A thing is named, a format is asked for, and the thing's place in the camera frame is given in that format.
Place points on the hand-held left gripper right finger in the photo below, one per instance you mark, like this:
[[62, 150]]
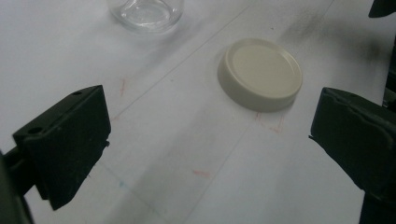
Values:
[[355, 137]]

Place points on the cream round jar lid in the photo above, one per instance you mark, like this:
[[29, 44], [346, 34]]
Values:
[[261, 73]]

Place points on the clear glass jar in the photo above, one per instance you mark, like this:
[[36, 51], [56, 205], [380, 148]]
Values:
[[146, 15]]

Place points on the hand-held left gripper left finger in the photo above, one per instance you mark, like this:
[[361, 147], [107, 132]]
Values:
[[67, 146]]

